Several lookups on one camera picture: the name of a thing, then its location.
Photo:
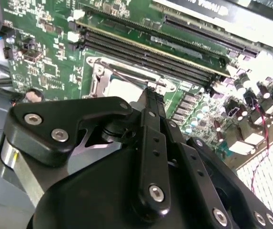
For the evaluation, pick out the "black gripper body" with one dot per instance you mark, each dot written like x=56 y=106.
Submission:
x=98 y=195

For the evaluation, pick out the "silver CPU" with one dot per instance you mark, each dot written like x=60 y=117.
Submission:
x=124 y=89

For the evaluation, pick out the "metal socket cover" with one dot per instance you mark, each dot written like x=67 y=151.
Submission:
x=104 y=81

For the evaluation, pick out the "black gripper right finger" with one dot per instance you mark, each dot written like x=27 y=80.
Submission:
x=193 y=162

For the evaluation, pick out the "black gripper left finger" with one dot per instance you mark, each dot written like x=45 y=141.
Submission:
x=55 y=114

